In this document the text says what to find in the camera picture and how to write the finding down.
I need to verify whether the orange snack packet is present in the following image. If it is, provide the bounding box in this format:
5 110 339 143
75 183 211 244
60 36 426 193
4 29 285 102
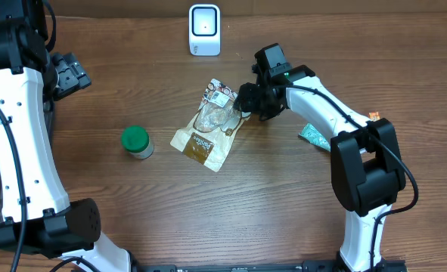
368 112 381 122

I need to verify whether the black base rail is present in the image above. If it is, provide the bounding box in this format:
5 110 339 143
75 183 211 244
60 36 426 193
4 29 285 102
139 260 409 272

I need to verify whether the white barcode scanner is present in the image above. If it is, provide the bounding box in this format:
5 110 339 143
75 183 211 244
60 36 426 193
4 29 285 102
188 4 221 57

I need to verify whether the beige brown snack pouch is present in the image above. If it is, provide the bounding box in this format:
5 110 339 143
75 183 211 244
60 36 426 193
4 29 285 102
170 79 250 172

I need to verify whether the teal snack packet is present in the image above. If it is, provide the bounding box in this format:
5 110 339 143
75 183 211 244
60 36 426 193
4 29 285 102
299 123 331 152

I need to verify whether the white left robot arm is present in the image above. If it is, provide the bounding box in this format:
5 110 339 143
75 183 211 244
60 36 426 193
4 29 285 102
0 0 136 271

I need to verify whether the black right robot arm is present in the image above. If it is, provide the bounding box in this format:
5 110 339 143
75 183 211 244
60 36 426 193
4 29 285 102
234 43 418 271

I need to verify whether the green lid white jar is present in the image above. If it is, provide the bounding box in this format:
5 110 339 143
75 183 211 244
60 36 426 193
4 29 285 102
121 125 154 159

